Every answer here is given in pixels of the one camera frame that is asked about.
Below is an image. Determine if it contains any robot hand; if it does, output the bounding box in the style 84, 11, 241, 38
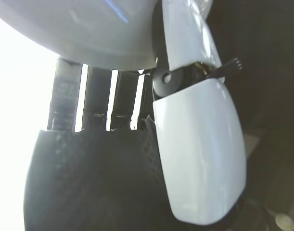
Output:
23, 0, 247, 231

